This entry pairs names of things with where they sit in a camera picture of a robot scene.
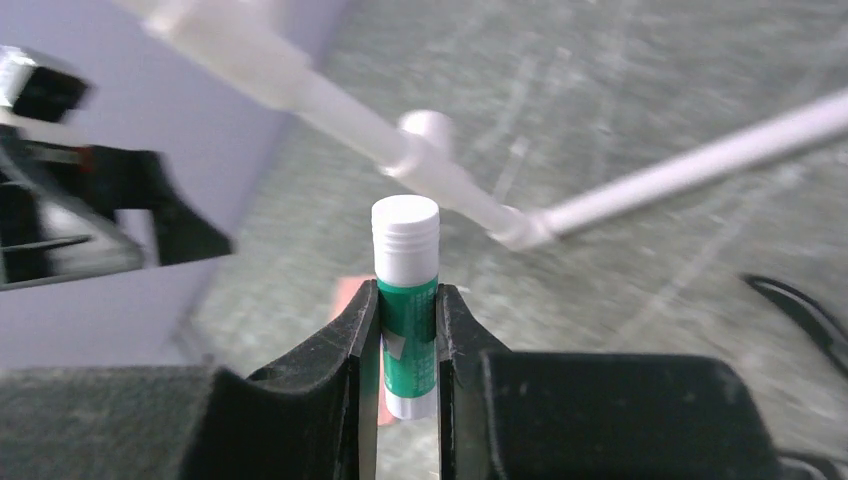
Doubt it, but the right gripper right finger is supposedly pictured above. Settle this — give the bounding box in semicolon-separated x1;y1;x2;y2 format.
436;284;847;479

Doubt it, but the pink brown envelope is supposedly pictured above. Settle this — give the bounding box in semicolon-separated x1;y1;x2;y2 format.
329;275;396;427

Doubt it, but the white PVC pipe frame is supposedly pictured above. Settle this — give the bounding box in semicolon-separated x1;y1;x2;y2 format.
112;0;848;252

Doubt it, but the green glue stick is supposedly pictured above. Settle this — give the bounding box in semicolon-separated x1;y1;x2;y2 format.
371;194;440;420

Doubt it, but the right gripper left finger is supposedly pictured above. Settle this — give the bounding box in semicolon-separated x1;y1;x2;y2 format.
1;281;379;479

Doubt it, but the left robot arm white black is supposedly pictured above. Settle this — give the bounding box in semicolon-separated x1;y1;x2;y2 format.
1;45;234;290

